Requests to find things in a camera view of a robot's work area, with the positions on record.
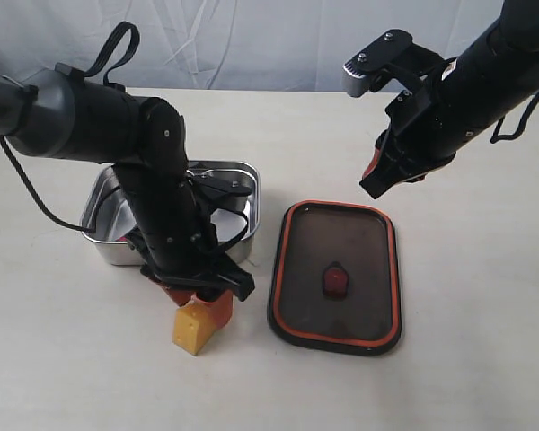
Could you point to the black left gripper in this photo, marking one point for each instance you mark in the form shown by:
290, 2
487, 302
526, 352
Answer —
212, 275

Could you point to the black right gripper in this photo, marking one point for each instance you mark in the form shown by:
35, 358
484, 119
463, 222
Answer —
426, 130

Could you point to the yellow toy cheese wedge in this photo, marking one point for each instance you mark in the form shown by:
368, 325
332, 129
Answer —
193, 327

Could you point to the dark transparent box lid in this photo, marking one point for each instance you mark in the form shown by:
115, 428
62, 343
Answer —
335, 283

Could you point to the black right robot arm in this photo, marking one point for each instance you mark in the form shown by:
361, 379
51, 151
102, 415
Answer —
503, 66

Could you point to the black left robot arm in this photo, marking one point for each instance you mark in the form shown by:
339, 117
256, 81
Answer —
58, 114

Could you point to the stainless steel lunch box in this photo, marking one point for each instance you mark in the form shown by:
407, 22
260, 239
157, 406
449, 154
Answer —
107, 210

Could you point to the blue-grey backdrop cloth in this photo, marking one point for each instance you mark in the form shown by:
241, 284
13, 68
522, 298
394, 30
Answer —
287, 46

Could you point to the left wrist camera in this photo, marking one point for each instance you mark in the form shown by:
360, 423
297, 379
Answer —
219, 193

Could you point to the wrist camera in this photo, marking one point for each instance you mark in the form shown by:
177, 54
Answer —
219, 193
392, 56

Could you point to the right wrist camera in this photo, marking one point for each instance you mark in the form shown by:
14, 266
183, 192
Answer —
392, 56

